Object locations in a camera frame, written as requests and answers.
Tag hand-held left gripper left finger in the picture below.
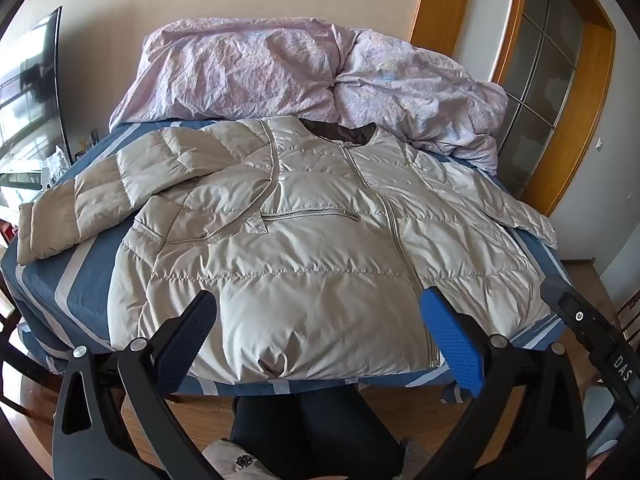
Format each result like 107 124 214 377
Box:
52 289 221 480

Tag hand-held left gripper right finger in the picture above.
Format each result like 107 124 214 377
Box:
415 286 588 480

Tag beige down jacket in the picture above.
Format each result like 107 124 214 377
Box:
16 116 558 386

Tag blue striped bed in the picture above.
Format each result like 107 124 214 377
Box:
0 120 576 406

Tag white garment with metal snap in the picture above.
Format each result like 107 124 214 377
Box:
202 437 273 480

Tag person's legs in dark pants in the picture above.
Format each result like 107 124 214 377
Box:
230 392 406 480

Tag dark wooden chair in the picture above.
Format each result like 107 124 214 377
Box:
0 280 71 411

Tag frosted glass door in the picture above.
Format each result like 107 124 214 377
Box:
497 0 583 196

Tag purple floral quilt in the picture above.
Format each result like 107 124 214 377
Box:
109 16 508 176

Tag black television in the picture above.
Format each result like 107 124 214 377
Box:
0 6 71 211

